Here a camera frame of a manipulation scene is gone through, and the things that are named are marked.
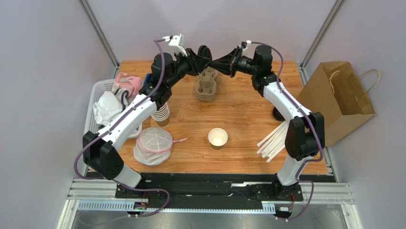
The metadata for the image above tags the white mesh food cover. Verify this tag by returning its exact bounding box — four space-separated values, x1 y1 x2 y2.
133 127 188 166

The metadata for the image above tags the pink cloth bag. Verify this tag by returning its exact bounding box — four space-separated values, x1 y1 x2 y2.
111 73 143 104

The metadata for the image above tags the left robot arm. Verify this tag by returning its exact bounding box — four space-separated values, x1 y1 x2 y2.
80 45 213 188

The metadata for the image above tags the white crumpled cloth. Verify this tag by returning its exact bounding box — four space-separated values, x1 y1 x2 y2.
92 89 129 126

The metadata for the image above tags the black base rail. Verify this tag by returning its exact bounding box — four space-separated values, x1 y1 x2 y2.
115 172 304 210

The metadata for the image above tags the paper coffee cup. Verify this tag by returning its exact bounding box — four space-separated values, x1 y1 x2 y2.
208 128 228 150

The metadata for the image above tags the cardboard cup carrier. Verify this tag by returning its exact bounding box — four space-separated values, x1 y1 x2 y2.
195 67 218 101

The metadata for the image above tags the blue folded cloth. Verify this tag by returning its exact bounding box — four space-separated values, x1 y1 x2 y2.
143 73 153 88

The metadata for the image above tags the black cup lid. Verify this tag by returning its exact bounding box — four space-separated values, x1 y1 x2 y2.
197 45 213 65

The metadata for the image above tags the white plastic basket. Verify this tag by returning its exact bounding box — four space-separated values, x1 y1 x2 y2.
84 79 139 133

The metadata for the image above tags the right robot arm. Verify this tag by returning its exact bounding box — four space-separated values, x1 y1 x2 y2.
209 42 325 199

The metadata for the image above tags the brown paper bag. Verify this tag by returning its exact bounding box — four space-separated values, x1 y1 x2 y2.
298 61 375 146

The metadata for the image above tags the stack of paper cups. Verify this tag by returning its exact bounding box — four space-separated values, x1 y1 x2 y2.
152 103 170 126

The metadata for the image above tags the stack of black lids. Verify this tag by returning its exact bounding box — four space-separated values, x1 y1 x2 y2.
272 107 285 122

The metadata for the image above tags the bundle of white straws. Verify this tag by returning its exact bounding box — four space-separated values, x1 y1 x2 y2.
256 121 288 163

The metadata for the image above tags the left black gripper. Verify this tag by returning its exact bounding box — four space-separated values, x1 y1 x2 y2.
166 49 211 89

